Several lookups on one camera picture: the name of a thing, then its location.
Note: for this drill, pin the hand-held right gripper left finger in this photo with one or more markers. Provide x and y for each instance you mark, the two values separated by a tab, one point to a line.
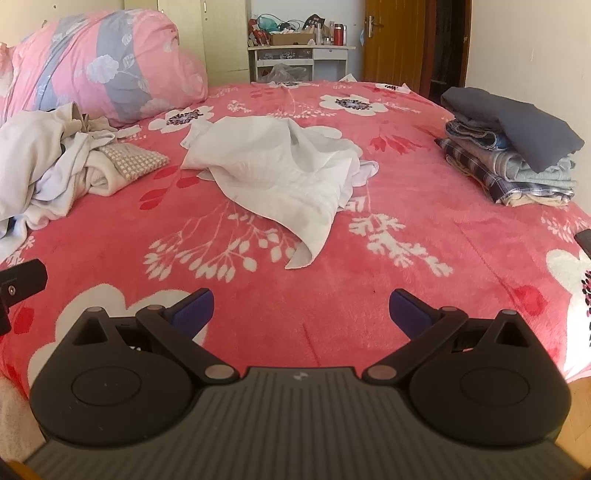
194	311

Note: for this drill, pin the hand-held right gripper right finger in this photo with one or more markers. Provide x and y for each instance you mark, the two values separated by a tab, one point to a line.
406	314

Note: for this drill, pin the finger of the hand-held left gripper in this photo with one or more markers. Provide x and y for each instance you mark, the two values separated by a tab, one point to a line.
25	277

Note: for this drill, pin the white garment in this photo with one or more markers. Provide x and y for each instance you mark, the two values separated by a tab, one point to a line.
258	161
27	152

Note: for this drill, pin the red floral blanket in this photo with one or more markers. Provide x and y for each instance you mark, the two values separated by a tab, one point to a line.
415	277

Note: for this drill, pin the white crumpled garment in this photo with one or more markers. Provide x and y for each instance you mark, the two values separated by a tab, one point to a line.
27	152

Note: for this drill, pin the white plush bed cover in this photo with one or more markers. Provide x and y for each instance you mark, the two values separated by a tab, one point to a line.
16	420

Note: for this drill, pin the beige crumpled garment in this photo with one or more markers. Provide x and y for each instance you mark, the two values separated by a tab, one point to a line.
69	117

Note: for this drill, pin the folded cream garment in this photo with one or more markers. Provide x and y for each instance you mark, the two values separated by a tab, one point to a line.
540	198

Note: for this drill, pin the black phone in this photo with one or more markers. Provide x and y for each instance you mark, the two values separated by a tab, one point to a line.
584	242

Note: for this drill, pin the folded blue jeans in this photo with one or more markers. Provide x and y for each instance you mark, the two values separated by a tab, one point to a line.
475	134

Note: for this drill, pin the folded light blue garment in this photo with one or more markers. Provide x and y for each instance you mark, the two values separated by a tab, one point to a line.
540	173

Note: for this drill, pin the dark grey folded garment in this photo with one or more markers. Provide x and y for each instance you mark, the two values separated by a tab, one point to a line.
521	120

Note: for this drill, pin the pink floral quilt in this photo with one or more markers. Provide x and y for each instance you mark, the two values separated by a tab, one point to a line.
115	60

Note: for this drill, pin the clear plastic bag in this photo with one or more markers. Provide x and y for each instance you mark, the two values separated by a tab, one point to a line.
286	74

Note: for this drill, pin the wooden door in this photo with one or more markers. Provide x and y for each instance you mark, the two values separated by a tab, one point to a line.
397	50

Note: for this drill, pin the white shelf desk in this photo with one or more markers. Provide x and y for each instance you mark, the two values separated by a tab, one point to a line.
330	54

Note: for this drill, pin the cream wardrobe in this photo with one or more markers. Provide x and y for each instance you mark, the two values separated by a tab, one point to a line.
221	37

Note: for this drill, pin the blue face mask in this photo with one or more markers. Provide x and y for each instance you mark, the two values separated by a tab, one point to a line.
364	38

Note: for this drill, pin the red packets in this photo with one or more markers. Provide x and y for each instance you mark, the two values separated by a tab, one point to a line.
258	34

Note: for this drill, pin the red thermos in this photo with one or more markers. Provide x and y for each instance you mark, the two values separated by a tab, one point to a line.
339	36

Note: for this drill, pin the cardboard box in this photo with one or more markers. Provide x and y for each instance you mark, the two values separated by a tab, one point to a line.
291	39

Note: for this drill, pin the silver thermos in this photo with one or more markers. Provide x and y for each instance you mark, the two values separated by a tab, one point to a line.
319	34

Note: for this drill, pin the teal bag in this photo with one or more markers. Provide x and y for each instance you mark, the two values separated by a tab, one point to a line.
268	22

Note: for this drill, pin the dark brown door frame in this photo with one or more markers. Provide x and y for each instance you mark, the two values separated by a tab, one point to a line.
445	46

